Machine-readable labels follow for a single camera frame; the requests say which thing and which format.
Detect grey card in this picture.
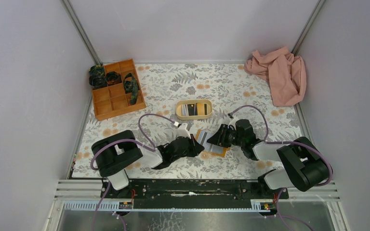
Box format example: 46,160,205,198
202,141,227,156

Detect yellow leather card holder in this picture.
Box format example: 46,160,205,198
194,129,231,158

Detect orange card with black stripe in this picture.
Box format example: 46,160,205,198
196,103,208,116

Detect beige oval plastic tray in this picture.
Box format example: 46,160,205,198
175,99,213,120

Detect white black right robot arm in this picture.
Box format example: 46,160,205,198
205,118,333,192

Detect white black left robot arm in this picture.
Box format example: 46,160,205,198
90,130,204,190

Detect white card in tray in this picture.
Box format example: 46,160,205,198
181,104,189,116

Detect floral patterned table mat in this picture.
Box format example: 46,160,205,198
71,64,302,179

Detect pink crumpled cloth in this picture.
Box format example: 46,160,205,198
244,47,307,107

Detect orange compartment organizer tray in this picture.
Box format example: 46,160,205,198
92,59,146,121

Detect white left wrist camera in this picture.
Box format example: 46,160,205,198
174,121,191,139

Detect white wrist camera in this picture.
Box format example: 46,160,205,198
174,121,191,139
227,115,239,130

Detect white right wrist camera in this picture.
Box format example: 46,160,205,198
227,115,239,130

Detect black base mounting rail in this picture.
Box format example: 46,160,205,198
101,179,289,209

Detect dark camouflage strap in tray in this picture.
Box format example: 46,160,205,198
123,73,140,106

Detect dark rolled strap in tray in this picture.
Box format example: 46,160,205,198
105,71,122,86

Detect dark camouflage rolled strap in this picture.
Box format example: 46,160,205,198
88,65,108,90

